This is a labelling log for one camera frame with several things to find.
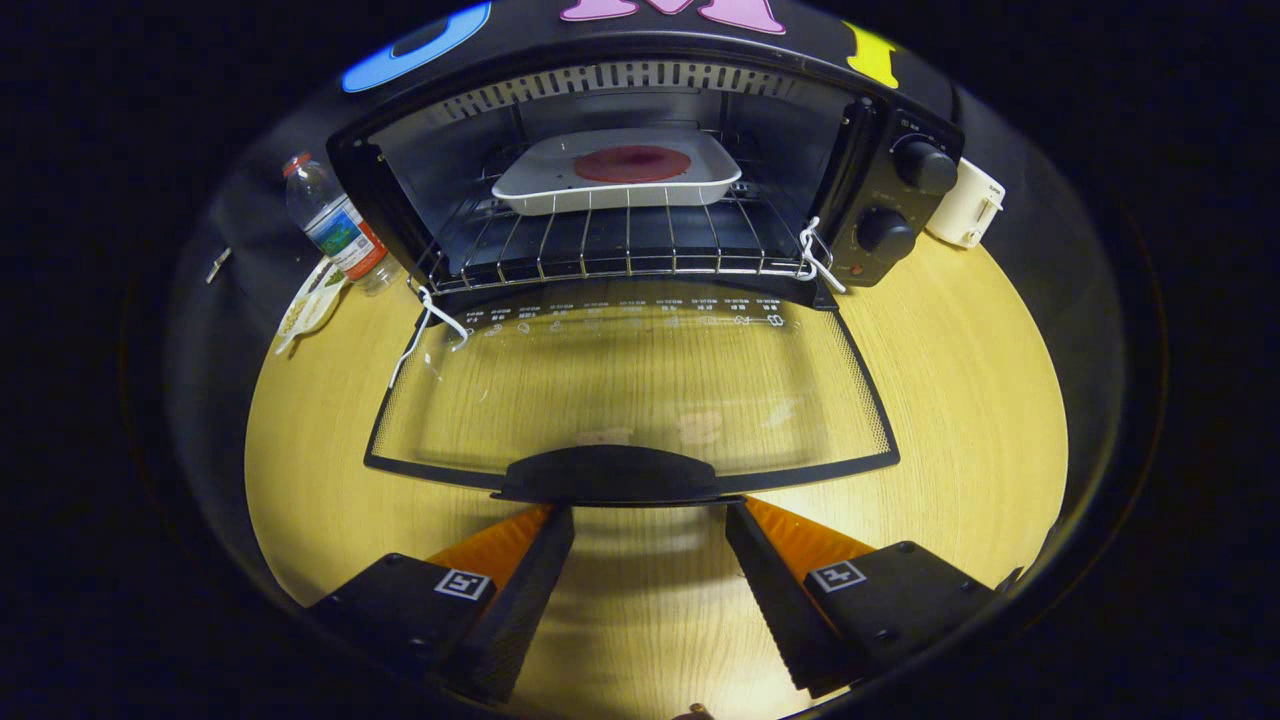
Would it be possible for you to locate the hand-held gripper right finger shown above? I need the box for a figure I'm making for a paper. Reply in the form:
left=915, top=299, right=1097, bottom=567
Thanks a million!
left=724, top=497, right=1001, bottom=701

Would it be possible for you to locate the white square tray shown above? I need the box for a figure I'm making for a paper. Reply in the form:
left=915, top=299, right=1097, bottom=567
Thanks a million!
left=490, top=127, right=744, bottom=218

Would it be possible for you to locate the white bread toaster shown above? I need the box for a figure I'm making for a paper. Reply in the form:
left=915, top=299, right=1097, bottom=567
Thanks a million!
left=924, top=156, right=1007, bottom=250

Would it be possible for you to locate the black backdrop cloth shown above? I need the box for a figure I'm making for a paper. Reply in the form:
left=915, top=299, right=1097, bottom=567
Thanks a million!
left=165, top=0, right=1126, bottom=561

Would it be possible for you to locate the white dish with beans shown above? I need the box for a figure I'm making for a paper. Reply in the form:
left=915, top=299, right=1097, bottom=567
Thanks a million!
left=274, top=257, right=348, bottom=357

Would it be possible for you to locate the clear plastic water bottle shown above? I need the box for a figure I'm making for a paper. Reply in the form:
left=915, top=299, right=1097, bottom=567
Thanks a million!
left=281, top=151, right=403, bottom=297

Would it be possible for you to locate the round pink meat slice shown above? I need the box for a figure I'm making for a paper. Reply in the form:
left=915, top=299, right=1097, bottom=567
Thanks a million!
left=572, top=144, right=694, bottom=185

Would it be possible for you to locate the black toaster oven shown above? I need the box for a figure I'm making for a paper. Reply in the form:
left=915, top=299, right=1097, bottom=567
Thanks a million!
left=325, top=30, right=967, bottom=507

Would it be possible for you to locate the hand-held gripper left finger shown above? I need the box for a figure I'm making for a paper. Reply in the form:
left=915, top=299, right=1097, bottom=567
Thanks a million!
left=305, top=503, right=577, bottom=706

